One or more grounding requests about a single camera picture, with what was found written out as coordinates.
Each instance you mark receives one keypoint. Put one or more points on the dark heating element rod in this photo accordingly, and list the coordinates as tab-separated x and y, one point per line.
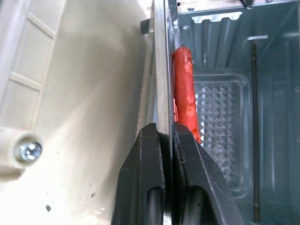
255	129

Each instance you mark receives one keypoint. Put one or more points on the small black rubber stopper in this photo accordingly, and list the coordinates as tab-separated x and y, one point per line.
145	26

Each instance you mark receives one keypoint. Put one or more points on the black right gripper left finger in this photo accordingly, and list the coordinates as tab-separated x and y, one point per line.
138	168

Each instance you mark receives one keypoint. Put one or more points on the cream toaster oven body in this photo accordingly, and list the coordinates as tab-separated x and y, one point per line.
82	105

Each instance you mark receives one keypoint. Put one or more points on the red sausage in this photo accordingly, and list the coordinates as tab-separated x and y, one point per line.
185	93

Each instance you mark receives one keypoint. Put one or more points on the silver screw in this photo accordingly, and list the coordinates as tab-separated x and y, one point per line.
30	151

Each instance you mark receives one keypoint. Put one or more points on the silver metal baking tray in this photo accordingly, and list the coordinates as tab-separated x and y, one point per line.
162	77

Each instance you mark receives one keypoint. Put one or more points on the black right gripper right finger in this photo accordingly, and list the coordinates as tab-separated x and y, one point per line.
194	168

